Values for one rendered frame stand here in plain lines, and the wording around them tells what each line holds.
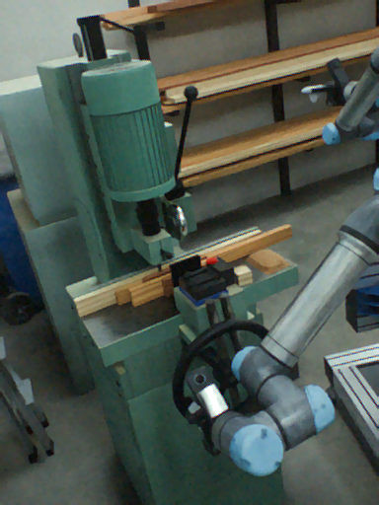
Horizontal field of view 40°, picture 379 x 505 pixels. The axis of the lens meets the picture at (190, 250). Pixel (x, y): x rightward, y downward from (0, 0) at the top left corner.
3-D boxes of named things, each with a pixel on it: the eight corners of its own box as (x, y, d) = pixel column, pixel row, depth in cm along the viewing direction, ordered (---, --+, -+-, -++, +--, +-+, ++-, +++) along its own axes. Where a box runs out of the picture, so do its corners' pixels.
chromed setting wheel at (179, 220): (184, 248, 156) (177, 210, 151) (167, 235, 166) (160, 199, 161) (192, 245, 157) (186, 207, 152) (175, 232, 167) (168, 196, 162)
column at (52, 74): (113, 303, 165) (49, 67, 133) (94, 276, 183) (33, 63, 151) (177, 278, 172) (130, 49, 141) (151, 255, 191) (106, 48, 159)
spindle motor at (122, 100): (123, 210, 126) (91, 77, 112) (101, 192, 141) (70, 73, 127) (187, 188, 132) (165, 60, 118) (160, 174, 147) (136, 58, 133)
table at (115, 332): (115, 390, 122) (110, 369, 119) (81, 329, 147) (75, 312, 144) (321, 296, 142) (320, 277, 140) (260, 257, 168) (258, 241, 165)
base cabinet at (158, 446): (172, 571, 167) (124, 403, 136) (113, 452, 216) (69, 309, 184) (287, 501, 183) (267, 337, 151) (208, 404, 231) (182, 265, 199)
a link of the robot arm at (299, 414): (297, 363, 96) (247, 390, 93) (338, 398, 86) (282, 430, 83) (302, 395, 99) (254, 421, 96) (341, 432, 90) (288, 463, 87)
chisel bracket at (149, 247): (153, 271, 140) (147, 244, 136) (135, 253, 152) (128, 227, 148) (178, 261, 143) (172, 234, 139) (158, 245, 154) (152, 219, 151)
